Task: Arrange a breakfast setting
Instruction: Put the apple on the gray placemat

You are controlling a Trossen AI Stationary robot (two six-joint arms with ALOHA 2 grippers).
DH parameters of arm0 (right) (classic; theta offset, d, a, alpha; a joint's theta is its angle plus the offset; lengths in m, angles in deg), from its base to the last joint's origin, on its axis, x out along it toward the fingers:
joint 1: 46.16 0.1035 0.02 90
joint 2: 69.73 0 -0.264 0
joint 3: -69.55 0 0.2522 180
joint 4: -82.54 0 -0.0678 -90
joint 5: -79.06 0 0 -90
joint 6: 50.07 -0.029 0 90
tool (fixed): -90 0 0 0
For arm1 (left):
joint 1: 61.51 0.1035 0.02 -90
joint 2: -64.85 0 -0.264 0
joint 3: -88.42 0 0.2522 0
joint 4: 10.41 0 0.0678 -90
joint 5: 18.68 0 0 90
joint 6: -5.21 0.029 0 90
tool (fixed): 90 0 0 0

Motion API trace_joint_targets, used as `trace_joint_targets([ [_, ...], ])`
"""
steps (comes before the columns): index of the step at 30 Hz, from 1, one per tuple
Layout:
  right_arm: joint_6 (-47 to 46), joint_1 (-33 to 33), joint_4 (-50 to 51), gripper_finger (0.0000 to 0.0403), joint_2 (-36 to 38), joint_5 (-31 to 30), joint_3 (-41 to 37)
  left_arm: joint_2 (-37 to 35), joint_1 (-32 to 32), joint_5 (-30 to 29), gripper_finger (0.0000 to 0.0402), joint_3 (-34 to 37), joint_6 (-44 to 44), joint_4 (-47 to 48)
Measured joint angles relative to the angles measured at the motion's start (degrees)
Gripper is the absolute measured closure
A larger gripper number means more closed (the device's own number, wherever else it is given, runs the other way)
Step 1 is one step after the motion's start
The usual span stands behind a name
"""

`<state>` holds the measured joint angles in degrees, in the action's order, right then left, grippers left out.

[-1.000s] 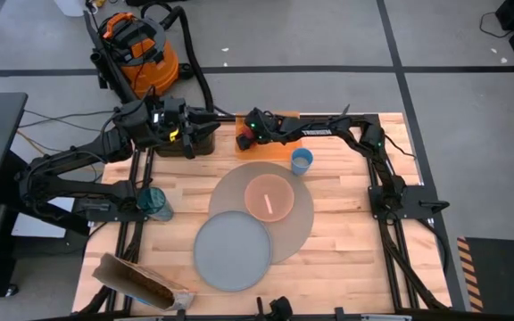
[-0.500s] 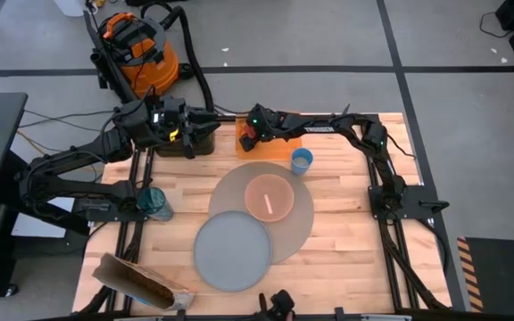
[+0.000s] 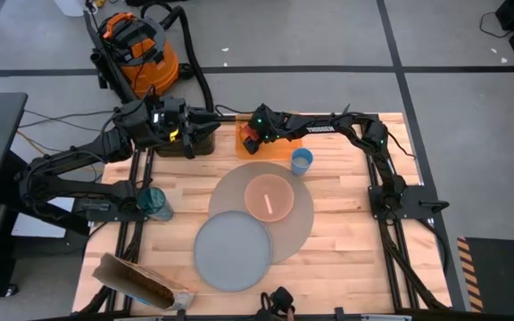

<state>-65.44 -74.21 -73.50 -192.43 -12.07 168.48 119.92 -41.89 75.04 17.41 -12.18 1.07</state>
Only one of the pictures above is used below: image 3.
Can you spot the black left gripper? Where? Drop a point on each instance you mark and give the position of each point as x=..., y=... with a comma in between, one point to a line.
x=174, y=116

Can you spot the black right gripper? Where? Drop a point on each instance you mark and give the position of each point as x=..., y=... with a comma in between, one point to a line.
x=268, y=125

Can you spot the translucent pink bowl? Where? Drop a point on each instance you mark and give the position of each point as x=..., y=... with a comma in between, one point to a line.
x=257, y=196

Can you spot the cereal box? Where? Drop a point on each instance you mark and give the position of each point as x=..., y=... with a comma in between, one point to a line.
x=123, y=274

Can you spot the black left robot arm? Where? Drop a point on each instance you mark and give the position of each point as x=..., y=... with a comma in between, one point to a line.
x=74, y=153

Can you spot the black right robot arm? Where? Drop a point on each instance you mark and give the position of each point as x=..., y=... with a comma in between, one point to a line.
x=319, y=129

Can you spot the black toaster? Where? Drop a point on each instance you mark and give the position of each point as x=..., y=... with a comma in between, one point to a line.
x=203, y=147

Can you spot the translucent orange tray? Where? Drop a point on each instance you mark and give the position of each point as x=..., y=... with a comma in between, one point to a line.
x=279, y=149

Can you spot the blue cup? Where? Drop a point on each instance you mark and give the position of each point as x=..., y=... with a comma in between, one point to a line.
x=301, y=167

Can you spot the orange shop vacuum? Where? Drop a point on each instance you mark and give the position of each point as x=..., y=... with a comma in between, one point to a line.
x=154, y=71

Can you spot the black vacuum wand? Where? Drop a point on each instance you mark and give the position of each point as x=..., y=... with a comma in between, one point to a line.
x=121, y=89

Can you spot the teal glass tumbler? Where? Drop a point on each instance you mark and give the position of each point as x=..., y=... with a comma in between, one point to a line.
x=154, y=203

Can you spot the round grey placemat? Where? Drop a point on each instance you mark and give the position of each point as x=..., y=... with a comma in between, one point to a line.
x=292, y=232

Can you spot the round grey plate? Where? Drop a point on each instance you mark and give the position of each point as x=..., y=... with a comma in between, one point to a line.
x=232, y=252

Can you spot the white bucket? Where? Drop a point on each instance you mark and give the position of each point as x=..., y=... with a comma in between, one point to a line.
x=69, y=6

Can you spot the white board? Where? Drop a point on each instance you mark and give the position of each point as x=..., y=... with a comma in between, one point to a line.
x=38, y=227

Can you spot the black yellow striped mat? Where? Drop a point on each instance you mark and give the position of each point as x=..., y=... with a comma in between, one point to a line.
x=502, y=272

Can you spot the black metal table frame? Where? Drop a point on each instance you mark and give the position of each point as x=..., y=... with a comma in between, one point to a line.
x=226, y=118

